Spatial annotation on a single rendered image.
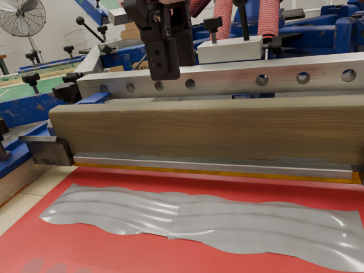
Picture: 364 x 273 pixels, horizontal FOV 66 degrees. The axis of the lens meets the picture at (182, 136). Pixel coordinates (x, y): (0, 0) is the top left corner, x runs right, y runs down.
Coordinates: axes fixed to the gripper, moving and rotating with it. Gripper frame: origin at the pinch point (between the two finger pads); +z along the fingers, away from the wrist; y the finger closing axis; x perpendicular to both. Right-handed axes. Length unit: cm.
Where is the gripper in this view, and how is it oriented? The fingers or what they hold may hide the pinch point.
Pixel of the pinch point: (172, 55)
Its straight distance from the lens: 31.7
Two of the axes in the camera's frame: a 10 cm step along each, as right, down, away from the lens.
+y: -3.3, 4.7, -8.2
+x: 9.3, 0.3, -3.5
